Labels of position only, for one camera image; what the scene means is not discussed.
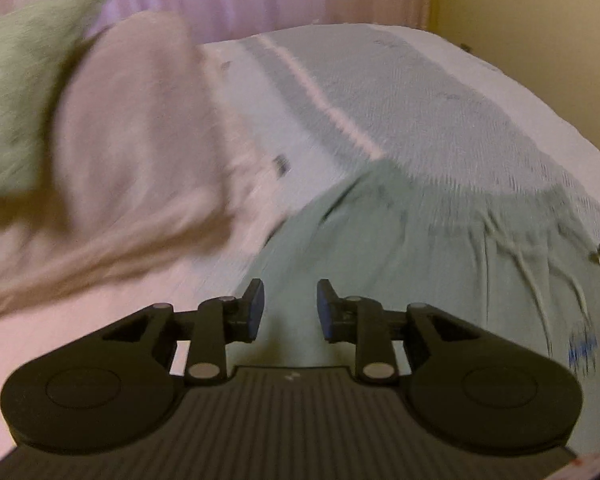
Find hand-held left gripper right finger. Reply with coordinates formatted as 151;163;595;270
316;278;487;387

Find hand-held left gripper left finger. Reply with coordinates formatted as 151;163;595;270
101;278;266;387

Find light green pants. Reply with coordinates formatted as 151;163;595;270
234;159;600;377

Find pink cloth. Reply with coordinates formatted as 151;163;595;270
0;10;292;333

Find grey striped bed blanket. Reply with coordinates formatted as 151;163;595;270
0;22;600;463

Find green textured cloth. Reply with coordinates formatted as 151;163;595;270
0;0;123;197

